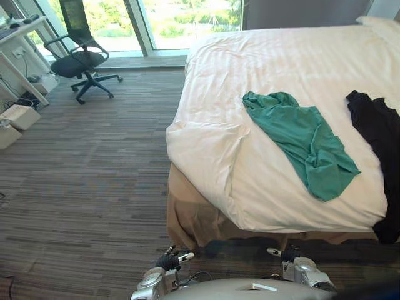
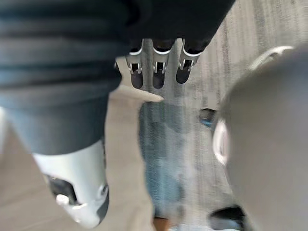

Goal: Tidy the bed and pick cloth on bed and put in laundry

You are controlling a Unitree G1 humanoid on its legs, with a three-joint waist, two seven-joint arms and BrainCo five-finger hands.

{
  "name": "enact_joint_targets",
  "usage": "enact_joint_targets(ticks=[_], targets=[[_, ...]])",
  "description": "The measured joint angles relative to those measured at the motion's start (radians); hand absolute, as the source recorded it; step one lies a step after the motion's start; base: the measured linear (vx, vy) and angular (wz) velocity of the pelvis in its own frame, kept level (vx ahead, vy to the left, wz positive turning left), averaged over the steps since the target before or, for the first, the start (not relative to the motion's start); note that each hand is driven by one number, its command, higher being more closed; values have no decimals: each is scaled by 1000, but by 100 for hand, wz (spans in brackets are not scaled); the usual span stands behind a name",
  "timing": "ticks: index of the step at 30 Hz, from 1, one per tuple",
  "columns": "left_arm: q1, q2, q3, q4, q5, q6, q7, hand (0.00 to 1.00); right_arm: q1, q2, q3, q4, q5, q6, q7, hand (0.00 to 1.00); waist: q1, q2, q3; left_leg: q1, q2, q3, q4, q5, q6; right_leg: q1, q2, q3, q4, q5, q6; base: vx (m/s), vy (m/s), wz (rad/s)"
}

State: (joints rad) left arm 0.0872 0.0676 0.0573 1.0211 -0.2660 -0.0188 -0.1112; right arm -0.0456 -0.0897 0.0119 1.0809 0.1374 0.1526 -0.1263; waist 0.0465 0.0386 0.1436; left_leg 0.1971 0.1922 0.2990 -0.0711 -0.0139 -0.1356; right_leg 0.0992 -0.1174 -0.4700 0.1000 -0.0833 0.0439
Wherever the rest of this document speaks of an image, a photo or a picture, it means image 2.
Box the dark robot foot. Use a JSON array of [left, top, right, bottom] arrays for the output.
[[208, 206, 246, 231], [199, 108, 217, 128]]

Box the grey blue patterned rug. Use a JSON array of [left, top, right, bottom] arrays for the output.
[[137, 0, 308, 231]]

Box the silver robot leg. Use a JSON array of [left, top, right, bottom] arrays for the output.
[[211, 45, 308, 231]]

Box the beige bed sheet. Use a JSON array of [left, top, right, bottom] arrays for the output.
[[0, 84, 167, 231]]

